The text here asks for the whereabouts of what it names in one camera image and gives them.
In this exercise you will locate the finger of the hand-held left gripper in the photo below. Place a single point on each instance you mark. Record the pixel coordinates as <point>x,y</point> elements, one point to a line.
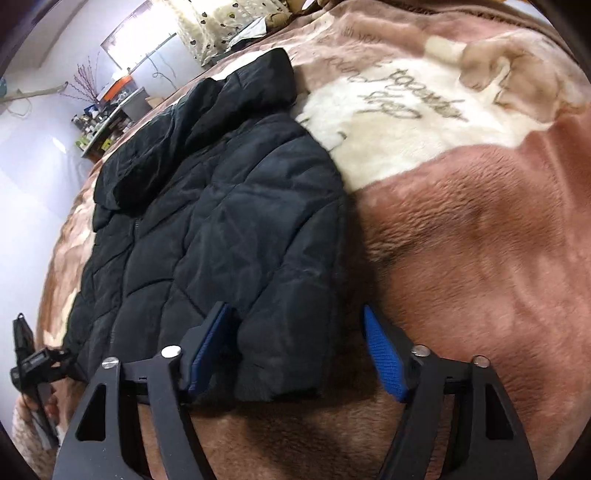
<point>62,362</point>

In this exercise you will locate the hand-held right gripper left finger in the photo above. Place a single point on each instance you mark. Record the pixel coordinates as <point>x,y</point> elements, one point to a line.
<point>207,355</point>

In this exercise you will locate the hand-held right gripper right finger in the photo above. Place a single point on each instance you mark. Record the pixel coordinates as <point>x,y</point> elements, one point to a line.
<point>385,360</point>

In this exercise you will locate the black puffer jacket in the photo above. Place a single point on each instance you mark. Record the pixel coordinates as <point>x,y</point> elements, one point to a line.
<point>221,207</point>

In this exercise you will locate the person's left hand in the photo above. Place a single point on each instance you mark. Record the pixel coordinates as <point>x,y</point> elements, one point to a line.
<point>51,408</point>

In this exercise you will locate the brown and cream plush blanket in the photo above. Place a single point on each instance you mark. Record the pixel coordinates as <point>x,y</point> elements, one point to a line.
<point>461,207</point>

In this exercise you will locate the cluttered side table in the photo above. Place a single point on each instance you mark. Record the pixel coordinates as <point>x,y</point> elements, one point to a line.
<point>106,134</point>

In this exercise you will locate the cardboard box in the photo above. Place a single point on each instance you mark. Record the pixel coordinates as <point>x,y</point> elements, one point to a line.
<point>154,100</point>

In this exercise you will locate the grey storage box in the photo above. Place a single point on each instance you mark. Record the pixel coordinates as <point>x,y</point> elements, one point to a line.
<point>136,104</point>

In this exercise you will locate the wooden stick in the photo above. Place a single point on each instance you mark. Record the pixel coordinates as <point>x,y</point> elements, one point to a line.
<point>32,94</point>

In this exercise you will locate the orange box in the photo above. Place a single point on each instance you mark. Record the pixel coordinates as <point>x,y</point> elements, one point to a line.
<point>117,87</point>

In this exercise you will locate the dry branches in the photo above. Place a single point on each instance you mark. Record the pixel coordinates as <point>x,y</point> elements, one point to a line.
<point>85,83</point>

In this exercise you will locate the bright window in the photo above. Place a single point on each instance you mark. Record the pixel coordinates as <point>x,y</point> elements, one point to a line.
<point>134,37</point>

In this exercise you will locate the patterned cream curtain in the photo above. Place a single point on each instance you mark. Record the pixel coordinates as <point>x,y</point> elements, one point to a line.
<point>217,23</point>

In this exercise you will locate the brown plush toy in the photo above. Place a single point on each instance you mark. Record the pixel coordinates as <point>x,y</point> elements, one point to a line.
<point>281,18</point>

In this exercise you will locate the plain brown blanket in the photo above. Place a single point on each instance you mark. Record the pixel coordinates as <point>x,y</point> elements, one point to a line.
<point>545,18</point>

